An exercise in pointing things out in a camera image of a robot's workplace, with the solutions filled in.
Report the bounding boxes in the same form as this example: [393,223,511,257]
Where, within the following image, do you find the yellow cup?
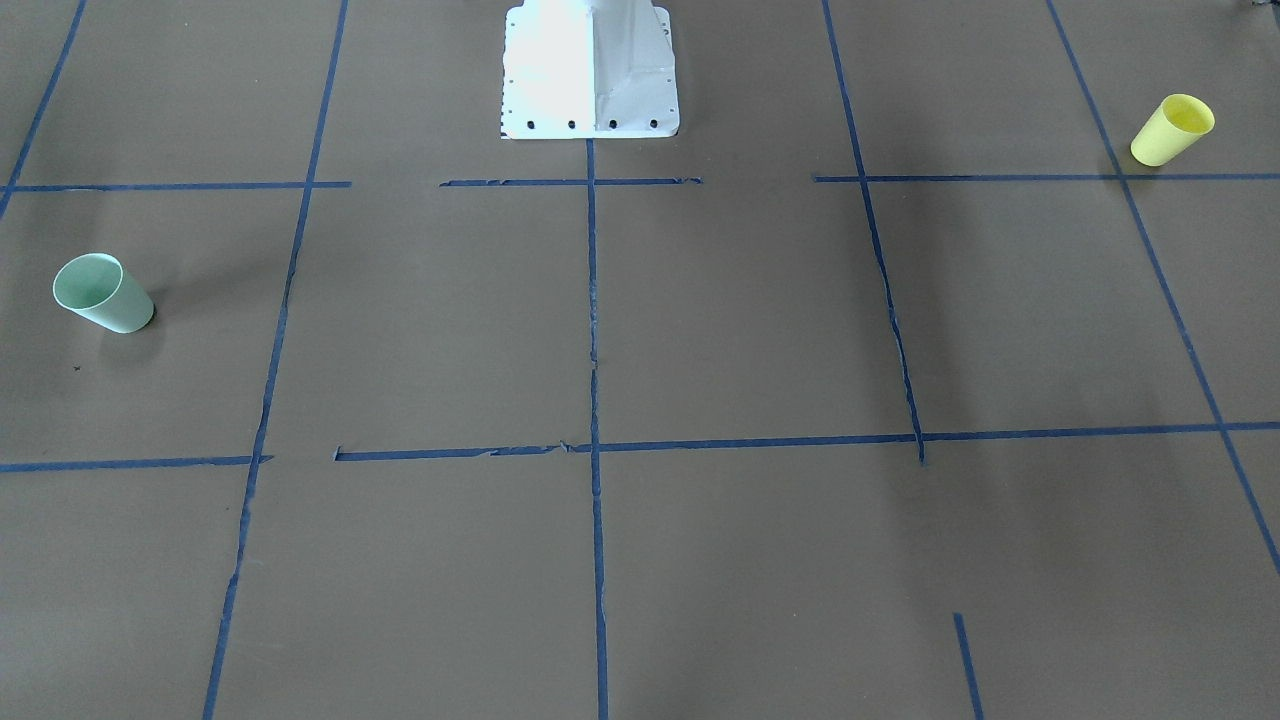
[1130,94,1216,167]

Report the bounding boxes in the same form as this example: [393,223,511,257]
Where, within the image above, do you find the light green cup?
[52,252,155,334]

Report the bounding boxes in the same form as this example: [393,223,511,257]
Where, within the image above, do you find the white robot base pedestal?
[500,1,681,141]

